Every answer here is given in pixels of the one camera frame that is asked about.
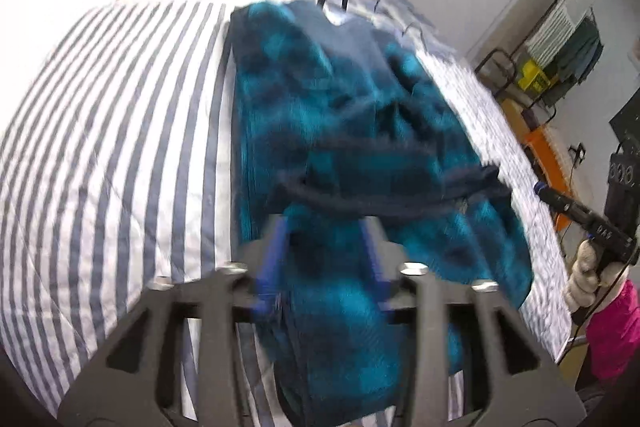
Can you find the person's right forearm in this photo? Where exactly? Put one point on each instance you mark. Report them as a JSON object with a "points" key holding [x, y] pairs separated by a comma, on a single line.
{"points": [[615, 332]]}

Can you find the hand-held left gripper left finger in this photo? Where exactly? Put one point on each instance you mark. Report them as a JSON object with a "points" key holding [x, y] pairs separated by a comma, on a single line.
{"points": [[272, 257]]}

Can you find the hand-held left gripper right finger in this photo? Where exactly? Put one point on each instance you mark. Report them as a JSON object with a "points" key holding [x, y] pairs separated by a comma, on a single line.
{"points": [[374, 257]]}

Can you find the yellow box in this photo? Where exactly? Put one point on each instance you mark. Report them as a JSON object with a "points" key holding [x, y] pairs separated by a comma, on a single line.
{"points": [[531, 76]]}

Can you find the orange furniture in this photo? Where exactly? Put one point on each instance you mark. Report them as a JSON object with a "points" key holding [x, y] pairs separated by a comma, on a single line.
{"points": [[542, 152]]}

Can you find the grey green hanging garment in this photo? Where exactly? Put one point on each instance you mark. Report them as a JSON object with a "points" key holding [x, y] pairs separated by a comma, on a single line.
{"points": [[582, 49]]}

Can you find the teal plaid fleece garment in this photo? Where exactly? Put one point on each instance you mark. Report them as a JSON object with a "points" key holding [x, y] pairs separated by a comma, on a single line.
{"points": [[325, 107]]}

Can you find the white hanging cloth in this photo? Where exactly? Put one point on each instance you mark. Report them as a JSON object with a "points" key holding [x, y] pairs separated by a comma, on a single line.
{"points": [[552, 29]]}

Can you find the person's right hand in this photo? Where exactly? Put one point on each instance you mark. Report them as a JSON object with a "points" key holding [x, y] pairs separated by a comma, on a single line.
{"points": [[585, 279]]}

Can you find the wall socket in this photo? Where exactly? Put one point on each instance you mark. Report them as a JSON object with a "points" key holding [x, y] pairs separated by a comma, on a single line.
{"points": [[579, 153]]}

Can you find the blue white striped bed sheet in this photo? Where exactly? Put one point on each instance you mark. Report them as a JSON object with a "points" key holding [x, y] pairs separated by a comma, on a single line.
{"points": [[125, 132]]}

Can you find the black metal frame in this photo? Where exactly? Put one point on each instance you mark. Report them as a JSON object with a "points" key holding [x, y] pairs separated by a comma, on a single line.
{"points": [[500, 52]]}

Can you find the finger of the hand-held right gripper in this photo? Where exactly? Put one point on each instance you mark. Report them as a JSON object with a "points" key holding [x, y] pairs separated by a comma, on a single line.
{"points": [[555, 201]]}

